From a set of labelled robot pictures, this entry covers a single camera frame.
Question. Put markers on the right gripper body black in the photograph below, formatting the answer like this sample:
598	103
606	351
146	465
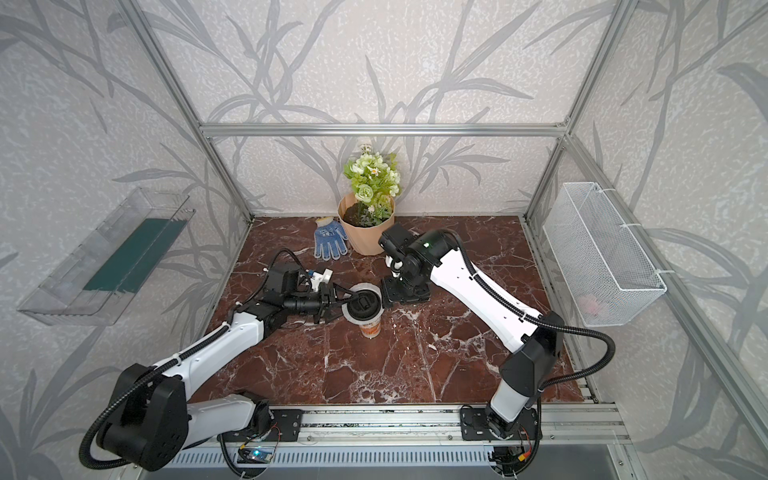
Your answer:
400	289

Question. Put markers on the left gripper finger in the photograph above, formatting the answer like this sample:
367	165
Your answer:
349	305
347	287

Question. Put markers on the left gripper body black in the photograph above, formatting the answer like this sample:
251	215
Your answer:
311	303

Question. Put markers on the black plastic cup lid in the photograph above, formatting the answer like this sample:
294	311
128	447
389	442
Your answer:
370	305

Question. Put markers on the printed paper milk tea cup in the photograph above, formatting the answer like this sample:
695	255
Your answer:
371	328

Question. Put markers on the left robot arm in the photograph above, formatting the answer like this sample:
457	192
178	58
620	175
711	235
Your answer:
150	419

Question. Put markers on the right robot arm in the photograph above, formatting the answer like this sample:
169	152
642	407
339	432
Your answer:
444	249

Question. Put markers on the blue dotted work glove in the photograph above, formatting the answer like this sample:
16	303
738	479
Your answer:
330	239

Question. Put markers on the beige ribbed flower pot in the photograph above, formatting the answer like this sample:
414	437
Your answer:
364	240

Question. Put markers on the green white artificial flowers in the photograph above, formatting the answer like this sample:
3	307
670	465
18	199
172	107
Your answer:
375	183

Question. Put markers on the green circuit board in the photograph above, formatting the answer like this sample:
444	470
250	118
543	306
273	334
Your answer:
255	455

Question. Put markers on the pink item in basket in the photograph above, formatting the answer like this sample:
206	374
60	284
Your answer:
590	305

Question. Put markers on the green mat in shelf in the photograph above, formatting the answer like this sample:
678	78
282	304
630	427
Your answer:
132	263

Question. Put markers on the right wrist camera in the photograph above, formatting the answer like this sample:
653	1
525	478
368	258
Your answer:
395	240

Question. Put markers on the white wire mesh basket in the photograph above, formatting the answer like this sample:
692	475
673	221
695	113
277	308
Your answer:
598	253

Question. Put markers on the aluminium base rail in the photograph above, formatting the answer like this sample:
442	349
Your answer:
442	425

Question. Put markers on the clear acrylic wall shelf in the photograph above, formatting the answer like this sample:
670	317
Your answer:
61	299

